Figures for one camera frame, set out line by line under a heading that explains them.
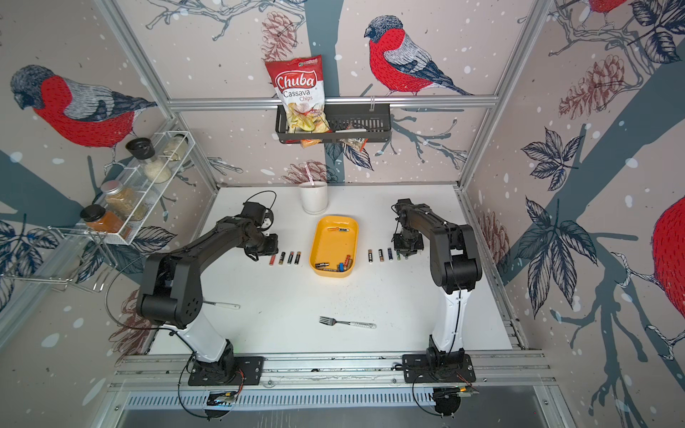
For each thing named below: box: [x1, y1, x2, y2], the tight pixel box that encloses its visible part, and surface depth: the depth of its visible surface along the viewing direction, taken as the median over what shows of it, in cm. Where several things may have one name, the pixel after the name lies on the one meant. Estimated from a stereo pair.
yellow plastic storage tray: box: [309, 214, 360, 279], surface depth 101 cm
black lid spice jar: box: [124, 137, 173, 184], surface depth 76 cm
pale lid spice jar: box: [163, 133, 189, 162], surface depth 87 cm
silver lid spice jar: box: [100, 180, 149, 222], surface depth 67 cm
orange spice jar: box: [79, 204, 124, 233], surface depth 62 cm
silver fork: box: [319, 315, 378, 330], surface depth 83 cm
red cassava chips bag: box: [264, 54, 331, 133], surface depth 85 cm
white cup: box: [298, 181, 329, 215], surface depth 107 cm
